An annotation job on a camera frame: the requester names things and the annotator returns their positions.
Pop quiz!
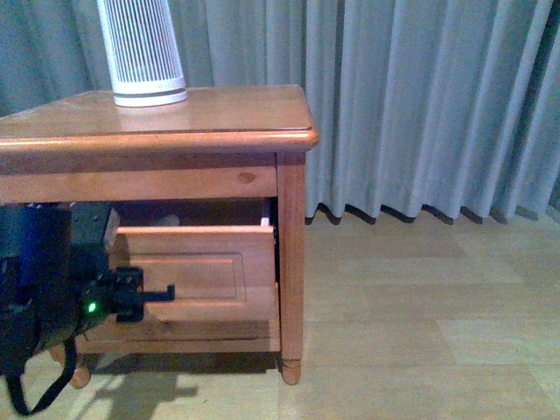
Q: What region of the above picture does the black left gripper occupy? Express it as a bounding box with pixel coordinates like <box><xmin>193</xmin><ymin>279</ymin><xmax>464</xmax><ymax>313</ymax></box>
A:
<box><xmin>69</xmin><ymin>203</ymin><xmax>175</xmax><ymax>334</ymax></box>

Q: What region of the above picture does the wooden drawer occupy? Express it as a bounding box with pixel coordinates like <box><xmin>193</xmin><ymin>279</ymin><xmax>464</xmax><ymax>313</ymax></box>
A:
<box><xmin>112</xmin><ymin>199</ymin><xmax>277</xmax><ymax>324</ymax></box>
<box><xmin>78</xmin><ymin>284</ymin><xmax>280</xmax><ymax>354</ymax></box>

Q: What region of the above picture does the wooden nightstand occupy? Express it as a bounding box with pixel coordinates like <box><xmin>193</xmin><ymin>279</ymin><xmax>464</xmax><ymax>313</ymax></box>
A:
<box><xmin>1</xmin><ymin>85</ymin><xmax>319</xmax><ymax>385</ymax></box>

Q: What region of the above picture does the white cylindrical air purifier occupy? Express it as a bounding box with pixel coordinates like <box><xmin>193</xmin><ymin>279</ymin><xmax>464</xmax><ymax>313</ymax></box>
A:
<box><xmin>97</xmin><ymin>0</ymin><xmax>188</xmax><ymax>108</ymax></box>

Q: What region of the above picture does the grey curtain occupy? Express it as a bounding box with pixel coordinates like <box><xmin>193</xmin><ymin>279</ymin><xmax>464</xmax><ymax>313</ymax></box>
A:
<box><xmin>0</xmin><ymin>0</ymin><xmax>560</xmax><ymax>226</ymax></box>

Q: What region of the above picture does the black cable loop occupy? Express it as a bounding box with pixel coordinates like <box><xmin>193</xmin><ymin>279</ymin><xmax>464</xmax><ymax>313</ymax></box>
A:
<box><xmin>4</xmin><ymin>339</ymin><xmax>78</xmax><ymax>417</ymax></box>

